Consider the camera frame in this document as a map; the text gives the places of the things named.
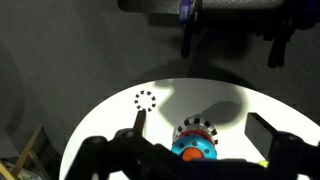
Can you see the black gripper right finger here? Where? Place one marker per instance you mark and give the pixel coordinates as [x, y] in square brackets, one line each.
[266, 136]

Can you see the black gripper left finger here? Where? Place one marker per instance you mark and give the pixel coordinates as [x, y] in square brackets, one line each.
[100, 156]

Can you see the black clamp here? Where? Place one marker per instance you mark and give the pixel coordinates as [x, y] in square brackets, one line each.
[278, 43]

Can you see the wooden frame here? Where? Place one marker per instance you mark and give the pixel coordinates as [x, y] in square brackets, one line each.
[28, 153]

